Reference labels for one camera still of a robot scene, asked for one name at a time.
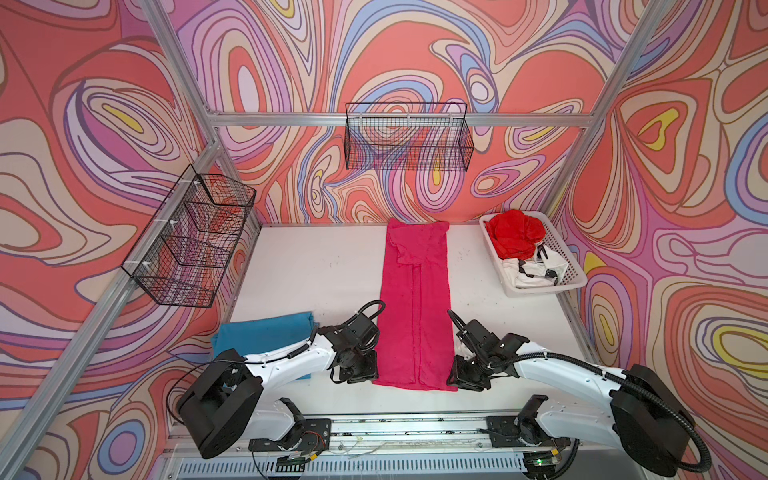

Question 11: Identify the aluminium frame profile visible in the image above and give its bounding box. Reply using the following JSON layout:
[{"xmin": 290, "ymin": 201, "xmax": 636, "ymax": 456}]
[{"xmin": 0, "ymin": 0, "xmax": 679, "ymax": 480}]

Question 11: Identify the black wire basket left wall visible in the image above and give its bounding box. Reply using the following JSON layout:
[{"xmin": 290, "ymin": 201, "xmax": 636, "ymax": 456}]
[{"xmin": 121, "ymin": 166, "xmax": 256, "ymax": 308}]

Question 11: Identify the magenta t shirt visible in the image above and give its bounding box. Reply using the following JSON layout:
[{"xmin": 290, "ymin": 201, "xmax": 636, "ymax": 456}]
[{"xmin": 374, "ymin": 219, "xmax": 457, "ymax": 392}]

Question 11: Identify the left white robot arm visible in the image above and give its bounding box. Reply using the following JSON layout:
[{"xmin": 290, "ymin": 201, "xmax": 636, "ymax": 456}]
[{"xmin": 168, "ymin": 300, "xmax": 386, "ymax": 460}]

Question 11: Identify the white plastic laundry basket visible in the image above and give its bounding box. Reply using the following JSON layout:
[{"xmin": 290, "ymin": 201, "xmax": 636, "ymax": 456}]
[{"xmin": 479, "ymin": 211, "xmax": 587, "ymax": 298}]

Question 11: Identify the red t shirt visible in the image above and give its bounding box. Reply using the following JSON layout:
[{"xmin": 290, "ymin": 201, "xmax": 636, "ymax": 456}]
[{"xmin": 485, "ymin": 210, "xmax": 547, "ymax": 260}]

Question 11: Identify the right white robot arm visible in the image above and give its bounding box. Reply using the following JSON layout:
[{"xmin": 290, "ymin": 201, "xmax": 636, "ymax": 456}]
[{"xmin": 448, "ymin": 311, "xmax": 713, "ymax": 477}]

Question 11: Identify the black wire basket wall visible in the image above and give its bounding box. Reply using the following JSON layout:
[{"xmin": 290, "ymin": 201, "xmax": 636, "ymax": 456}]
[
  {"xmin": 343, "ymin": 100, "xmax": 475, "ymax": 172},
  {"xmin": 121, "ymin": 166, "xmax": 256, "ymax": 308}
]

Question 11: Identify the white black garment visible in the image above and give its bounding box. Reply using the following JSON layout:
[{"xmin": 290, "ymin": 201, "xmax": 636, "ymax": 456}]
[{"xmin": 502, "ymin": 244, "xmax": 569, "ymax": 290}]

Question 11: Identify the black wire basket back wall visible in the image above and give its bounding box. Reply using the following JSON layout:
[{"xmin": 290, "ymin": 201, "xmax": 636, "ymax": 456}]
[{"xmin": 343, "ymin": 100, "xmax": 475, "ymax": 172}]

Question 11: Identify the folded teal t shirt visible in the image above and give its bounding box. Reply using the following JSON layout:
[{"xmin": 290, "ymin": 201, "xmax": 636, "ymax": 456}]
[{"xmin": 211, "ymin": 312, "xmax": 315, "ymax": 358}]

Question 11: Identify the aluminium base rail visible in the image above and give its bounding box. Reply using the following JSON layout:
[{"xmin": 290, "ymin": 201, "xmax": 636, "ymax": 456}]
[{"xmin": 149, "ymin": 412, "xmax": 651, "ymax": 479}]

